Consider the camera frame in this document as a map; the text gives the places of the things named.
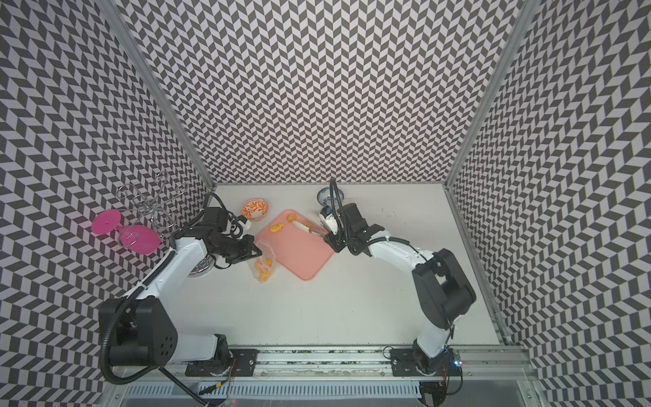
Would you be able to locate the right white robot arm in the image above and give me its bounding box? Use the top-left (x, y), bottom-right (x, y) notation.
top-left (324, 229), bottom-right (476, 376)

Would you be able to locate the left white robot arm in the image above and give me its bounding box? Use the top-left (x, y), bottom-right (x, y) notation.
top-left (99, 230), bottom-right (262, 385)

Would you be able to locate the orange fish cookie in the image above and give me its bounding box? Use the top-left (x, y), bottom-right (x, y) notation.
top-left (254, 259), bottom-right (274, 283)
top-left (269, 223), bottom-right (284, 233)

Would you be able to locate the orange patterned small bowl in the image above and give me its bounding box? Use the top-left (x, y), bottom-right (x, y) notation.
top-left (241, 198), bottom-right (270, 222)

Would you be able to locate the pink plastic tray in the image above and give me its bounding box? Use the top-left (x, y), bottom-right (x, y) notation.
top-left (255, 210), bottom-right (334, 281)

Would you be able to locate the blue patterned small bowl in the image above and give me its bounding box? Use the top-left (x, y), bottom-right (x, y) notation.
top-left (317, 188), bottom-right (345, 209)

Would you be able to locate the pink round disc lower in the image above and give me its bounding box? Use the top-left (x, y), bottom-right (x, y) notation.
top-left (119, 225), bottom-right (161, 256)

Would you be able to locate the pink round disc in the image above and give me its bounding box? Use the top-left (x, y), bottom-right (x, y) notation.
top-left (119, 225), bottom-right (161, 256)
top-left (91, 210), bottom-right (122, 236)

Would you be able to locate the pink round disc upper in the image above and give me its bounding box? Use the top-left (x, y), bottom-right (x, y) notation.
top-left (91, 210), bottom-right (122, 236)

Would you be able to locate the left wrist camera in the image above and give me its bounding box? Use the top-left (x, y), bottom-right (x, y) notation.
top-left (229, 213), bottom-right (251, 239)

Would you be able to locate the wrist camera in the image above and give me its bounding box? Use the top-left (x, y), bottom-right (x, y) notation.
top-left (229, 213), bottom-right (251, 239)
top-left (319, 205), bottom-right (339, 235)

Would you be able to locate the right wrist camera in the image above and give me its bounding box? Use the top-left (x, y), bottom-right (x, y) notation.
top-left (319, 205), bottom-right (339, 235)

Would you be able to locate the wire spiral stand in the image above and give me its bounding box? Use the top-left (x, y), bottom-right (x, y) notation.
top-left (115, 171), bottom-right (186, 254)

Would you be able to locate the metal base rail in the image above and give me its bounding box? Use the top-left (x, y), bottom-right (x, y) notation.
top-left (125, 345), bottom-right (535, 401)

